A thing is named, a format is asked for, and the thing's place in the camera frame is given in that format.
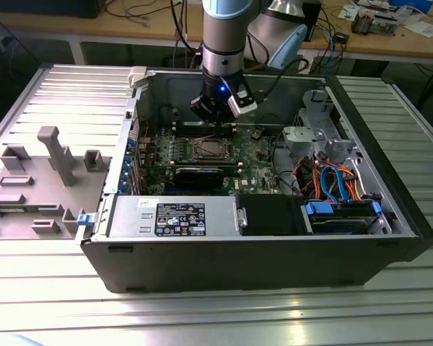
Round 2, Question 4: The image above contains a small brown electronic part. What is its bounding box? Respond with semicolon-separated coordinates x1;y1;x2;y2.
351;9;375;36

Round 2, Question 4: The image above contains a blue flat box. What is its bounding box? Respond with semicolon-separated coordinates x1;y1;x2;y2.
388;0;433;12

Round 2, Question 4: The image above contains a blue plastic case latch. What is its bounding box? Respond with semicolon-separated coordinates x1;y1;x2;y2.
77;212;97;227

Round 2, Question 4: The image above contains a blue data wire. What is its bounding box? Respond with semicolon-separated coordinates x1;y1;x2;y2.
333;164;351;203
319;166;339;201

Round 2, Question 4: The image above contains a wooden workbench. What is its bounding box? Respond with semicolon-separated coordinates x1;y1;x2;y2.
0;0;433;66

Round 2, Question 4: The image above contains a hard disk in blue carrier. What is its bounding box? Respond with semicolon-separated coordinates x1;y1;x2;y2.
301;200;383;236

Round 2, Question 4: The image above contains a large black box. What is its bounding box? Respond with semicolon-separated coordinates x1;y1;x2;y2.
0;0;102;19

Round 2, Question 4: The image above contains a green motherboard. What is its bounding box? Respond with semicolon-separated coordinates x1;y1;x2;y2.
135;122;295;198

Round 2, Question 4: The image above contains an orange wire bundle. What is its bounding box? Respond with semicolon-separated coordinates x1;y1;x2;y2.
337;164;364;201

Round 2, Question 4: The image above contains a black plastic bay cover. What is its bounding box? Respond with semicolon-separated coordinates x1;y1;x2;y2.
237;194;307;237

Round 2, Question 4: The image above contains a black open PC case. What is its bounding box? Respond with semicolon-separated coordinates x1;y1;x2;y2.
79;66;433;295

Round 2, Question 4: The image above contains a CPU socket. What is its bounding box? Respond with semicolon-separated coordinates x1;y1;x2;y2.
189;138;236;162

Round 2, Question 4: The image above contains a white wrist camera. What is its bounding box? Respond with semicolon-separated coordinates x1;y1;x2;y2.
226;83;258;118

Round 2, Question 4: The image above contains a white paper tag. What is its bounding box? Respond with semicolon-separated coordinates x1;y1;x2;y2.
297;53;314;75

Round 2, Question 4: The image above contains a black upright box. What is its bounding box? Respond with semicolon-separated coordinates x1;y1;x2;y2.
305;0;323;43

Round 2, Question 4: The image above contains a white paper sheet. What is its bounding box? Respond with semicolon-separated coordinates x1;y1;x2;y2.
338;3;362;21
403;20;433;37

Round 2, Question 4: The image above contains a silver topped CPU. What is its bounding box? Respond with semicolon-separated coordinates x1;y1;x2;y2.
200;142;227;157

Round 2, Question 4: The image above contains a grey plastic parts rack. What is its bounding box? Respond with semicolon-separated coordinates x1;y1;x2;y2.
0;125;112;241

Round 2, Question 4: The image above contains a silver power supply unit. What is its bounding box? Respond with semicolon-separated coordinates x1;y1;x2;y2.
106;195;241;239

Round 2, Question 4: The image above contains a grey metal drive cage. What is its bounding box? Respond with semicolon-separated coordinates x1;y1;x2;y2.
281;88;360;161

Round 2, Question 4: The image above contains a grey electronic module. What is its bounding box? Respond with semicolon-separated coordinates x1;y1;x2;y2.
373;13;398;36

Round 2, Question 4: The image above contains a pale grey plastic block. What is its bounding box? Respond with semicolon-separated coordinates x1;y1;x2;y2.
128;66;149;88

